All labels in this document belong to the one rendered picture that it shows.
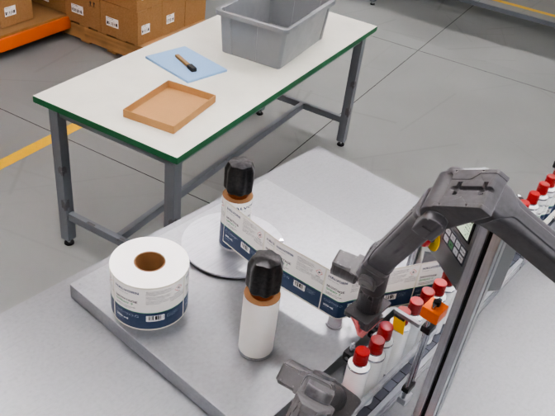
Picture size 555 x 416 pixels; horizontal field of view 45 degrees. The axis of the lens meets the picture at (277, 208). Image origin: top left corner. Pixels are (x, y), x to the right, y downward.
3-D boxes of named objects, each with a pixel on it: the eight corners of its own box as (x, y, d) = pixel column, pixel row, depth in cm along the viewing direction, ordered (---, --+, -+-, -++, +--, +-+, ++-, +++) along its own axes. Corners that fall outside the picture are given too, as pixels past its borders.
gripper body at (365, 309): (342, 315, 153) (348, 291, 149) (367, 294, 160) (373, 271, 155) (366, 330, 150) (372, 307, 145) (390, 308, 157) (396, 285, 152)
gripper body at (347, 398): (324, 373, 148) (317, 367, 142) (362, 400, 144) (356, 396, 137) (308, 398, 147) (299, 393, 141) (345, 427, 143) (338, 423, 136)
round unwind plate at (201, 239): (232, 202, 219) (232, 200, 219) (305, 248, 204) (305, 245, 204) (159, 242, 199) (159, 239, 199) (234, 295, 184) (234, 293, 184)
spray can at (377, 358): (361, 386, 163) (377, 327, 152) (376, 401, 160) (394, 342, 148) (345, 396, 161) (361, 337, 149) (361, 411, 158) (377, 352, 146)
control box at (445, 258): (462, 238, 149) (487, 166, 138) (500, 290, 136) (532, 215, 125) (420, 241, 146) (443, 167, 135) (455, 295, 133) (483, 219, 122)
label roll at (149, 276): (187, 329, 172) (190, 288, 164) (107, 330, 169) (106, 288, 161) (187, 277, 188) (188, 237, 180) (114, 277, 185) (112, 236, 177)
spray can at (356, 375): (343, 397, 160) (359, 338, 148) (362, 409, 158) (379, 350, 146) (331, 410, 157) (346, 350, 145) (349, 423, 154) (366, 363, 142)
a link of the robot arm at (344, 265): (372, 284, 139) (391, 250, 142) (323, 261, 143) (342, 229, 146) (372, 305, 149) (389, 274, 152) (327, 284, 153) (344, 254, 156)
